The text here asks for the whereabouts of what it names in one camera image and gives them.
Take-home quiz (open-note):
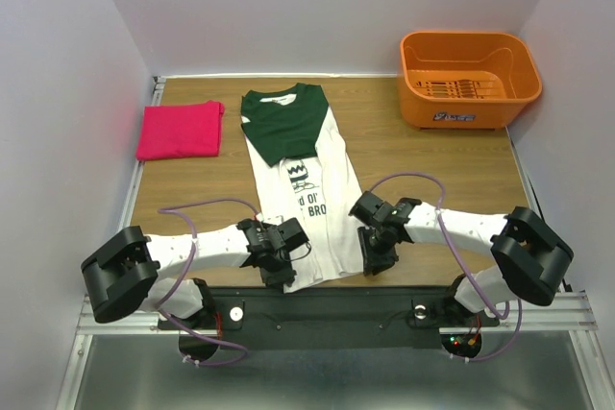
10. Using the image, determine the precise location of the white green-sleeved t-shirt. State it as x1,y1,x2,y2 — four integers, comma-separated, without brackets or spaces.
240,84,363,294

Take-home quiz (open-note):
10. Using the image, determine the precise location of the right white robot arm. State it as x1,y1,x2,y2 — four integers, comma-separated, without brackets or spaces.
349,191,574,326

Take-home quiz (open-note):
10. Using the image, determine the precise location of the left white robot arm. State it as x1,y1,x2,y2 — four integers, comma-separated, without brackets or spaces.
81,218,311,327

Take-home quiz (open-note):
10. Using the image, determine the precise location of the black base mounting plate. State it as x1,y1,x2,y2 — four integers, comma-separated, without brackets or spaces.
172,285,501,352

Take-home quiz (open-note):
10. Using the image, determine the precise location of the folded pink t-shirt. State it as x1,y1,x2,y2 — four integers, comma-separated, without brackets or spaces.
135,100,225,162

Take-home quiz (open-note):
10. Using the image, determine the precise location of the orange plastic basket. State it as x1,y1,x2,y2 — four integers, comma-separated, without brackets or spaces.
398,31,542,130

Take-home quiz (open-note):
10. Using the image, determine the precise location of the aluminium table frame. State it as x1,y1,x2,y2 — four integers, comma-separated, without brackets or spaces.
61,76,602,409

